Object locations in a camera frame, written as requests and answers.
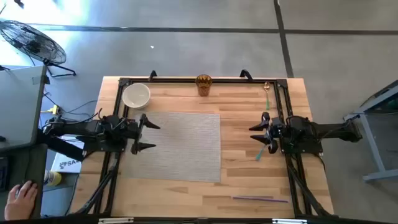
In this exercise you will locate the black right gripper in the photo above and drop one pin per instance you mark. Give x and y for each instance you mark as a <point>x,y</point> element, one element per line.
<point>275,130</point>

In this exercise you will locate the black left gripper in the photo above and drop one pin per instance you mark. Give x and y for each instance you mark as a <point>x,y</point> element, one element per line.
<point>136,130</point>

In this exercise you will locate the white ceramic bowl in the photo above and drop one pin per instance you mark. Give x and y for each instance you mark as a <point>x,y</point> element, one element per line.
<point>136,95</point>

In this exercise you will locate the purple straw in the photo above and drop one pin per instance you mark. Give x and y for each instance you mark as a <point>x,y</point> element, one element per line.
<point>258,199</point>

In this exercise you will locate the amber faceted plastic cup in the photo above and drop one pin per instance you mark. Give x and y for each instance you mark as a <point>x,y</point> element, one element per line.
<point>203,85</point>

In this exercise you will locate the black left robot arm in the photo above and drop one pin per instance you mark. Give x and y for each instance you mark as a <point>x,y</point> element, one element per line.
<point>81,127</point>

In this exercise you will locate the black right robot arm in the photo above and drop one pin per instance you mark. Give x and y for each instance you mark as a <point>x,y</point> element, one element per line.
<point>326,130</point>

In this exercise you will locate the grey woven placemat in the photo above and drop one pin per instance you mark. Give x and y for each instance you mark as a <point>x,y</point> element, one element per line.
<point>180,149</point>

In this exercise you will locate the white cardboard box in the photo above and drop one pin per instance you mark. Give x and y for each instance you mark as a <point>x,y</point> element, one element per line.
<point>66,163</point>

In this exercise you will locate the silver metal hinge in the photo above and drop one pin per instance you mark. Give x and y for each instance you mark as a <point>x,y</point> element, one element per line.
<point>289,221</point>
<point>115,220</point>

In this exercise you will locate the yellow power plug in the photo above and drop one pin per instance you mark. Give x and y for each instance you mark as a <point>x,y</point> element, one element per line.
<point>54,109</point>

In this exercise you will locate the grey metal table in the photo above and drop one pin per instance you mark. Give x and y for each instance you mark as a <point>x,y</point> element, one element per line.
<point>371,146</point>

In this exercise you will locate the light grey desk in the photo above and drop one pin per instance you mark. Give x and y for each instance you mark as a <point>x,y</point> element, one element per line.
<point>18,109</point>

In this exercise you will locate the dark grey desk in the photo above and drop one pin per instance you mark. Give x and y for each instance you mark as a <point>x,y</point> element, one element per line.
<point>9,168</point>

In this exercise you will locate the person's hand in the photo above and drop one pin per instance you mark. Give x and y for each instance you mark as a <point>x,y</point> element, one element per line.
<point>20,202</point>

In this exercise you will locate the black floor fan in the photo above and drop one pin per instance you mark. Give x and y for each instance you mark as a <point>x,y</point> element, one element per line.
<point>31,42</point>

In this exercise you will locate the black aluminium table frame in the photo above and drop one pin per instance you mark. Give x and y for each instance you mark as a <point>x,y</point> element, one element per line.
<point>174,80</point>

